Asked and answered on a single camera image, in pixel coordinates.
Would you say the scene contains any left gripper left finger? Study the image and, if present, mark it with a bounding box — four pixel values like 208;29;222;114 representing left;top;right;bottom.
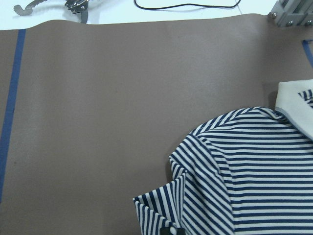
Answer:
160;227;173;235

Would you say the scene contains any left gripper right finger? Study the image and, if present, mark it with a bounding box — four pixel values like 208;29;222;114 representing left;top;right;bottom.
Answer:
176;228;186;235

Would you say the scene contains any blue white striped polo shirt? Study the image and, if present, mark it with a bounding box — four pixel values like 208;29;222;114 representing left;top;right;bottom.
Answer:
133;80;313;235

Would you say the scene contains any silver reacher grabber tool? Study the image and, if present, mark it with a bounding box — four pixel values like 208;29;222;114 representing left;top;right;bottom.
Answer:
13;0;98;24

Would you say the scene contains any black desk cable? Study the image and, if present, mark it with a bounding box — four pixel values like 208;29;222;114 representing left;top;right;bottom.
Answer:
133;0;240;11

